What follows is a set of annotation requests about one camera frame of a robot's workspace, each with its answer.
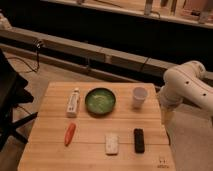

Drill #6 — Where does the black eraser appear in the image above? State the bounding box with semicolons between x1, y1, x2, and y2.
134;129;145;153

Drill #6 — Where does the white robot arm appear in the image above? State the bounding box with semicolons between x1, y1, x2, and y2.
158;61;213;125

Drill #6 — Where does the white paper cup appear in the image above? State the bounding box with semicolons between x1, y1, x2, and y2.
132;87;148;108

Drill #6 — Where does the green bowl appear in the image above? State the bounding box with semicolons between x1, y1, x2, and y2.
85;87;116;116

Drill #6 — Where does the white tube bottle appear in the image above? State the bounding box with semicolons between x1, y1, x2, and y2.
66;88;80;118

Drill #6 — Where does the orange carrot toy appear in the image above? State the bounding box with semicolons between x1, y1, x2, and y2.
64;123;76;146

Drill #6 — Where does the black cable on floor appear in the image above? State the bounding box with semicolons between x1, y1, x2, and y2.
6;39;44;74

